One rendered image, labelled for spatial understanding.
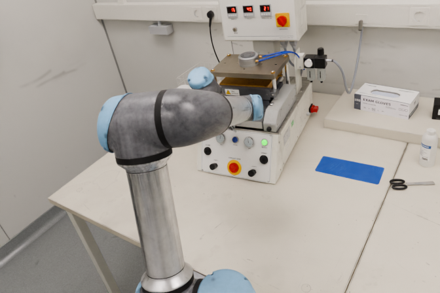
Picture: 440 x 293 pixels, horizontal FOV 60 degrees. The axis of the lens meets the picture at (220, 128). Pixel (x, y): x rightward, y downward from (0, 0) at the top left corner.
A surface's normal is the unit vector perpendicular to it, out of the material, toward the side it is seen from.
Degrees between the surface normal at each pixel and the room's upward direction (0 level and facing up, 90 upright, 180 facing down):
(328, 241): 0
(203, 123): 84
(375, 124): 0
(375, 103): 87
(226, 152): 65
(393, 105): 87
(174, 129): 81
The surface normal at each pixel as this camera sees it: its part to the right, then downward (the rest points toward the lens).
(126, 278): -0.17, -0.84
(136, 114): -0.29, -0.20
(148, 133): -0.21, 0.47
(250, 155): -0.47, 0.13
